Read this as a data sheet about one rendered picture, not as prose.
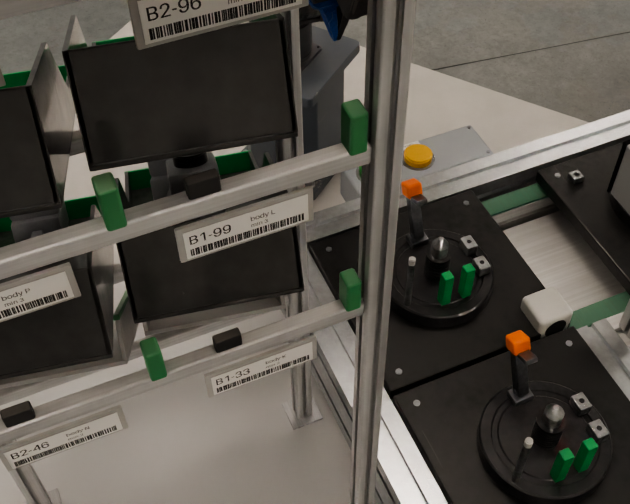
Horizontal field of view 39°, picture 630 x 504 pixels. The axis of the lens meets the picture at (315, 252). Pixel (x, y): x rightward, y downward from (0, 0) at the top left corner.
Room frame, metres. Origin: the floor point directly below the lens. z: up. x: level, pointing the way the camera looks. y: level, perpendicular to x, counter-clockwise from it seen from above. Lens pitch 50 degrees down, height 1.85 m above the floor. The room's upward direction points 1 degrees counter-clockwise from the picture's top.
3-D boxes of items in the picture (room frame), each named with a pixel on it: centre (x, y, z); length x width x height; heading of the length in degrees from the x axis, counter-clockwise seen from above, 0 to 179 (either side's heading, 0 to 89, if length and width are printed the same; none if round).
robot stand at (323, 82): (1.02, 0.03, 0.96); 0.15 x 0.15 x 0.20; 59
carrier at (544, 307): (0.68, -0.15, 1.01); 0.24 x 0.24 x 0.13; 22
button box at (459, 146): (0.91, -0.15, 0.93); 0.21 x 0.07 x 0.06; 112
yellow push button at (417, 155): (0.91, -0.15, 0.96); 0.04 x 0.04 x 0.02
